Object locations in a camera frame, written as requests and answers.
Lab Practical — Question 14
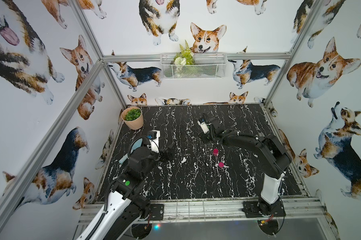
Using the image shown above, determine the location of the light blue garden trowel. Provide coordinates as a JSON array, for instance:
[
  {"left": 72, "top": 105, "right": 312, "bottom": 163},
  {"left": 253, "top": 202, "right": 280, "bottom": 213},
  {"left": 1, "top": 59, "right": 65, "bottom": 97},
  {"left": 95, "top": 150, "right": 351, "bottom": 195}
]
[{"left": 119, "top": 139, "right": 143, "bottom": 165}]

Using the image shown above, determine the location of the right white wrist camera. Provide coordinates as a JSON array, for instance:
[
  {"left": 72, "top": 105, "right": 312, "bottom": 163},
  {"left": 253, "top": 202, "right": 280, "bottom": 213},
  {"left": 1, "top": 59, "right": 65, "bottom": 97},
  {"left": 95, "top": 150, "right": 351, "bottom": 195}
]
[{"left": 197, "top": 118, "right": 209, "bottom": 134}]

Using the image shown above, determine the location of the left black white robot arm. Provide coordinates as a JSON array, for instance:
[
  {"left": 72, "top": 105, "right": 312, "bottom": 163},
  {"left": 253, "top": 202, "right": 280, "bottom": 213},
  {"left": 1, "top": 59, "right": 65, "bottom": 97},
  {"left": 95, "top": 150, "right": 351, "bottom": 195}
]
[{"left": 78, "top": 131, "right": 176, "bottom": 240}]

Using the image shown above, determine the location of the beige pot with green plant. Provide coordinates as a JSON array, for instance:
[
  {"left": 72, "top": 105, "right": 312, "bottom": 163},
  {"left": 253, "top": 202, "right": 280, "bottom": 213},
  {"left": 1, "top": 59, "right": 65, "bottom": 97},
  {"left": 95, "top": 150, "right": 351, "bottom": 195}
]
[{"left": 121, "top": 106, "right": 144, "bottom": 130}]

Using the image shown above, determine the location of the green fern plant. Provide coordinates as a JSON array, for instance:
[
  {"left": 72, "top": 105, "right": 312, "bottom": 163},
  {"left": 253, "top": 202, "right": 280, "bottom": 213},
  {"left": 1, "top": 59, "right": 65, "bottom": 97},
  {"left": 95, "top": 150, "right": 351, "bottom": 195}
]
[{"left": 174, "top": 41, "right": 195, "bottom": 66}]

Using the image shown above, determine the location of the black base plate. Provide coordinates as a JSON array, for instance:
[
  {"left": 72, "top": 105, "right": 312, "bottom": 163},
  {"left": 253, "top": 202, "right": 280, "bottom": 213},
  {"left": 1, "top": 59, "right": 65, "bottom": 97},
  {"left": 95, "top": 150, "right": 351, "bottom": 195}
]
[
  {"left": 149, "top": 204, "right": 165, "bottom": 221},
  {"left": 241, "top": 200, "right": 286, "bottom": 218}
]

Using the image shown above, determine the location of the white wire wall basket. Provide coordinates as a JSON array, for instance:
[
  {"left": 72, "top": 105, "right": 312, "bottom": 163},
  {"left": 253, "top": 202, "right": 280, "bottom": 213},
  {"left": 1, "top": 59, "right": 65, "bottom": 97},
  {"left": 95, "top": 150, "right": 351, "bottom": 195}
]
[{"left": 160, "top": 53, "right": 228, "bottom": 80}]

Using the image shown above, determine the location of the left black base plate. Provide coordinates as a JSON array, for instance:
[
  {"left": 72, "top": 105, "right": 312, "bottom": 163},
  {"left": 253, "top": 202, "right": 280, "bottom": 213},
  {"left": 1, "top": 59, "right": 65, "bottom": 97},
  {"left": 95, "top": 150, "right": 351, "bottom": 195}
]
[{"left": 149, "top": 204, "right": 165, "bottom": 221}]

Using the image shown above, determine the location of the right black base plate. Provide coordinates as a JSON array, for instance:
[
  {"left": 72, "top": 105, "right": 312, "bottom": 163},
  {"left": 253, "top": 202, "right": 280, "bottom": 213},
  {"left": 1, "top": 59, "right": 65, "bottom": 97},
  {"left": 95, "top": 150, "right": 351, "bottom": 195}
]
[{"left": 241, "top": 200, "right": 286, "bottom": 218}]

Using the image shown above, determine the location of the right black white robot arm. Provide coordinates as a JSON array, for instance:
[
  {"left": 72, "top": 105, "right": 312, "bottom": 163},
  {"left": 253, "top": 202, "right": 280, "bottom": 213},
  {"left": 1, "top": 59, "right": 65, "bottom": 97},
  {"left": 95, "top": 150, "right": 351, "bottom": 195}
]
[{"left": 197, "top": 114, "right": 292, "bottom": 216}]

